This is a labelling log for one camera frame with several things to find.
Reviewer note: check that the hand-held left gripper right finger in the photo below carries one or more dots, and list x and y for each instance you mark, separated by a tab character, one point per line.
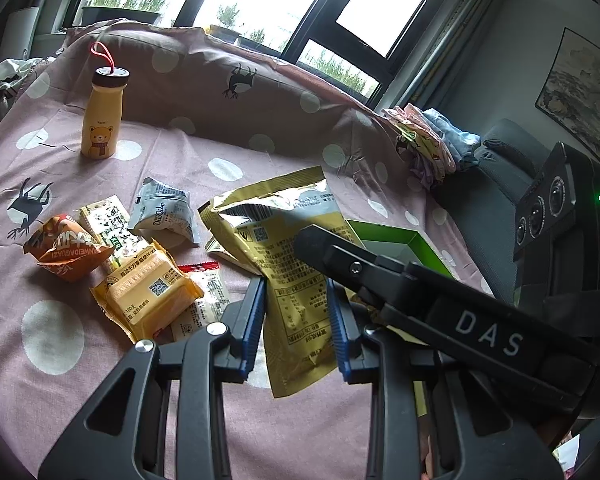
338	330

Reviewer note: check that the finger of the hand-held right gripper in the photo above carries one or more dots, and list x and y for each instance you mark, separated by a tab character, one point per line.
330	250

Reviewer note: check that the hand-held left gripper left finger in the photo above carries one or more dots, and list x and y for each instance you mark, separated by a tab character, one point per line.
252	325

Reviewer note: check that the large gold snack bag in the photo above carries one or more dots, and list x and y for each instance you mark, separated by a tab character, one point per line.
280	270

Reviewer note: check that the green cardboard box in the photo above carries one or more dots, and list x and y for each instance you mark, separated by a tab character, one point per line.
395	240

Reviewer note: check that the yellow cake packet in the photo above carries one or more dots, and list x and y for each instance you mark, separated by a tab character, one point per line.
145	295

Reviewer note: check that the orange snack packet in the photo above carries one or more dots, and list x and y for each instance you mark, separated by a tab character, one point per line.
65	252

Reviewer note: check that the red and white snack packet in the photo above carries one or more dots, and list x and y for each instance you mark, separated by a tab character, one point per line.
205	305

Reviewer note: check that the small gold bar packet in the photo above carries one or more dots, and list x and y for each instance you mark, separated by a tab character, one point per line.
219	249

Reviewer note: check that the grey chair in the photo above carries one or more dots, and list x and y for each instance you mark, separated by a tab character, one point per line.
485	210

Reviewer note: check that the patterned folded cloth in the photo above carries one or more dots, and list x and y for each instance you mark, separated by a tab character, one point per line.
420	150

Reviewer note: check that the pink polka dot blanket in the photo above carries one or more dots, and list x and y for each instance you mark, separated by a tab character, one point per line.
280	125

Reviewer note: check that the grey-blue snack packet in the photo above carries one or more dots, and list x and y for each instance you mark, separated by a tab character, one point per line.
160	210

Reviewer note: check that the blue folded cloth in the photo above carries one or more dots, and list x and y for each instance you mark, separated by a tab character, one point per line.
457	135

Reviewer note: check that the green and white cracker packet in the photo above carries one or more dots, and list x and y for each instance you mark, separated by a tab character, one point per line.
105	220

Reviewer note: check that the black framed window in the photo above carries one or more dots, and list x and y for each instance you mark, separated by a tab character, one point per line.
305	35

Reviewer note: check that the grey curtain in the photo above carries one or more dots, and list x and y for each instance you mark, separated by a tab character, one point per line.
455	35

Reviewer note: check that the yellow bear bottle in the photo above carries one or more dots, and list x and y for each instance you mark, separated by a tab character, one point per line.
100	125

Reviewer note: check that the framed landscape painting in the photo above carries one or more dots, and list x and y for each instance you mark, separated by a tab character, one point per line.
580	90

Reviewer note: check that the white crumpled cloth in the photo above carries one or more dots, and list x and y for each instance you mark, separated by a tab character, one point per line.
10	67

